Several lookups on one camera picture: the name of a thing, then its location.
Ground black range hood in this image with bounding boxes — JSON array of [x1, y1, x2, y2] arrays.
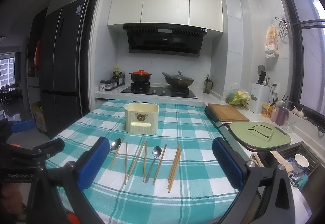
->
[[123, 23, 208, 57]]

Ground wooden chopstick four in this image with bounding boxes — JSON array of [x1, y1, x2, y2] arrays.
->
[[143, 141, 148, 182]]

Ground black gas stove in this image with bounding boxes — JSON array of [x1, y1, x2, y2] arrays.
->
[[122, 83, 197, 99]]

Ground wooden chopstick five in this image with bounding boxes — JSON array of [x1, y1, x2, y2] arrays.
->
[[152, 144, 167, 184]]

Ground wooden chopstick eight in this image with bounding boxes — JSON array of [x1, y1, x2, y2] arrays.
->
[[168, 149, 182, 193]]

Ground black refrigerator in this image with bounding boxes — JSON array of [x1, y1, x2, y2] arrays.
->
[[39, 0, 88, 138]]

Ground wooden chopstick six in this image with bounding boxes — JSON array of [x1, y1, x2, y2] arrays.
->
[[167, 144, 180, 183]]

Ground condiment bottles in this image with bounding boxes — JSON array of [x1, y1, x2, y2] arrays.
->
[[112, 66, 125, 86]]

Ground garlic bulbs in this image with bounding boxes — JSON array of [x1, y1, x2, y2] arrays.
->
[[292, 106, 307, 119]]

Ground green lid with handle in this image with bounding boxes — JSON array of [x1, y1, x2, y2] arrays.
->
[[229, 121, 291, 151]]

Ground hanging wire rack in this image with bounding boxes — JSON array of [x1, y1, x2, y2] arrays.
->
[[275, 17, 292, 43]]

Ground dark glass jug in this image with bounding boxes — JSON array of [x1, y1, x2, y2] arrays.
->
[[203, 74, 213, 94]]

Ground white knife block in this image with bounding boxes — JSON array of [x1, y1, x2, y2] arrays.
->
[[248, 83, 271, 114]]

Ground steel spoon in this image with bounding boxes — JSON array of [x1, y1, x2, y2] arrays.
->
[[145, 146, 162, 183], [110, 138, 122, 151]]

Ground black pot red lid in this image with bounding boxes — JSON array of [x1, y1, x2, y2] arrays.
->
[[130, 69, 152, 84]]

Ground spice jar rack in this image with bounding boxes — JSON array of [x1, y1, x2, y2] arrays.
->
[[99, 79, 118, 91]]

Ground purple bottle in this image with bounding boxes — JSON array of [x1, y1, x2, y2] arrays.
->
[[275, 106, 289, 126]]

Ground wooden cutting board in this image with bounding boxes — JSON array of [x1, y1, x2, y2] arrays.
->
[[205, 104, 249, 122]]

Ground white upper cabinets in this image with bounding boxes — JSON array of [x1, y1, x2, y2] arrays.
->
[[108, 0, 224, 32]]

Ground teal plaid tablecloth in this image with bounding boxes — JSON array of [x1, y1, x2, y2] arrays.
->
[[47, 100, 238, 223]]

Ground wooden chopstick seven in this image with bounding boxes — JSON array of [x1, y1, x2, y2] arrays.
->
[[167, 148, 181, 192]]

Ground black griddle tray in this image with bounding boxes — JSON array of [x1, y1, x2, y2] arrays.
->
[[204, 106, 257, 159]]

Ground wok with glass lid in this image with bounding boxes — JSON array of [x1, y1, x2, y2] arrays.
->
[[162, 71, 194, 88]]

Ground blue white bowl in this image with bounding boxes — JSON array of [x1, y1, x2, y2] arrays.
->
[[292, 154, 309, 174]]

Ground bag of yellow sponges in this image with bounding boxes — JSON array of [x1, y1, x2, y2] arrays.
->
[[225, 83, 249, 108]]

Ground cream utensil holder box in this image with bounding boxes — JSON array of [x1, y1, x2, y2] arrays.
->
[[125, 102, 159, 135]]

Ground wooden chopstick three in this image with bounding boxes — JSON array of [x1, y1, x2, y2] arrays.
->
[[127, 141, 146, 180]]

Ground yellow snack box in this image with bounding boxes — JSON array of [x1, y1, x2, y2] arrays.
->
[[261, 103, 273, 118]]

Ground wooden chopstick two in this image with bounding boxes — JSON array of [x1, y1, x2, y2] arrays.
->
[[123, 142, 128, 185]]

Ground wooden chopstick one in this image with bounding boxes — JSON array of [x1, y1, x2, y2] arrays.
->
[[110, 136, 125, 170]]

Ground hanging towel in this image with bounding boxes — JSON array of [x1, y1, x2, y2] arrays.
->
[[264, 24, 279, 58]]

